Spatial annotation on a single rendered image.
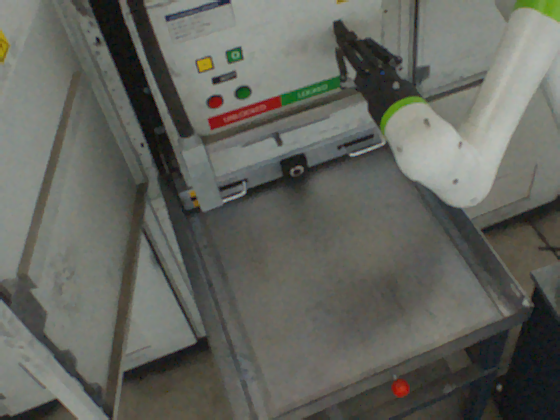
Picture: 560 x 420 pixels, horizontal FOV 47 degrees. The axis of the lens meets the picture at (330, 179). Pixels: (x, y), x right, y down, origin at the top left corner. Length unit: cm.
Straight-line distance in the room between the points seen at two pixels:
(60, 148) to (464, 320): 82
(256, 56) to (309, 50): 11
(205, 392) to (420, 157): 142
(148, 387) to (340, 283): 110
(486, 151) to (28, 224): 75
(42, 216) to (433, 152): 62
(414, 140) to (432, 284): 43
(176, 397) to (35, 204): 126
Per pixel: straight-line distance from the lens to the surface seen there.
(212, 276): 141
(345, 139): 152
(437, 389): 160
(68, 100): 129
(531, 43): 119
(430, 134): 102
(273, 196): 152
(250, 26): 125
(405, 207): 147
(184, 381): 228
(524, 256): 246
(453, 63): 174
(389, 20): 157
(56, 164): 117
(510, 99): 116
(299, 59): 134
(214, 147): 136
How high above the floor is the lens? 201
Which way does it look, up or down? 49 degrees down
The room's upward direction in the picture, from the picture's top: 6 degrees counter-clockwise
